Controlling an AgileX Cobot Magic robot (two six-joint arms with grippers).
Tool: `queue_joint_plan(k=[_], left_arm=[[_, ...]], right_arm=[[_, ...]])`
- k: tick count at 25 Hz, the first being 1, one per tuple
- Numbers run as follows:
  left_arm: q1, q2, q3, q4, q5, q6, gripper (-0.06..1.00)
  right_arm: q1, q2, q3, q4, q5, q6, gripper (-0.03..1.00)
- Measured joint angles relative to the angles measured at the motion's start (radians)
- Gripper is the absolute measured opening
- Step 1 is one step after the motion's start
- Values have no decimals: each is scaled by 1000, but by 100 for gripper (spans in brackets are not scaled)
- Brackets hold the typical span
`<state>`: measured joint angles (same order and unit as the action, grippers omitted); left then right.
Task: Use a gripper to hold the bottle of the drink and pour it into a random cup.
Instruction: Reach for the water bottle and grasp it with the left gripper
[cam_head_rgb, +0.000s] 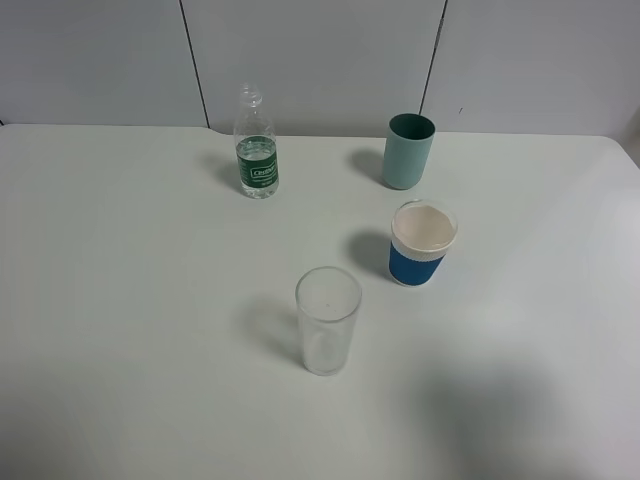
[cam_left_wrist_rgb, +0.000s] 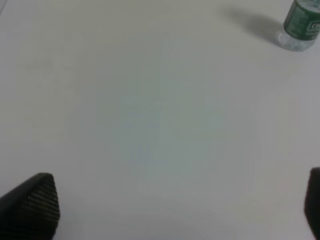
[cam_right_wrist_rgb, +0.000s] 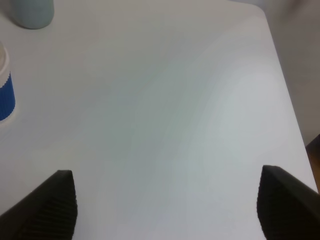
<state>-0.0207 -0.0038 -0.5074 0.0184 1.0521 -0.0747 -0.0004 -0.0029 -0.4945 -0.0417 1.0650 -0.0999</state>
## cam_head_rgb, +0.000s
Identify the clear green-label water bottle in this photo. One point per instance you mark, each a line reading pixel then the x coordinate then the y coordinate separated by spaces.
pixel 255 145

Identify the white cup with blue sleeve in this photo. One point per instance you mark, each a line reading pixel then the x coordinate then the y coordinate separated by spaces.
pixel 422 232

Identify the teal plastic cup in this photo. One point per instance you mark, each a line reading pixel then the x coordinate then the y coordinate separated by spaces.
pixel 407 149

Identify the clear drinking glass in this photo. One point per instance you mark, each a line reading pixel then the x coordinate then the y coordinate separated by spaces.
pixel 328 300

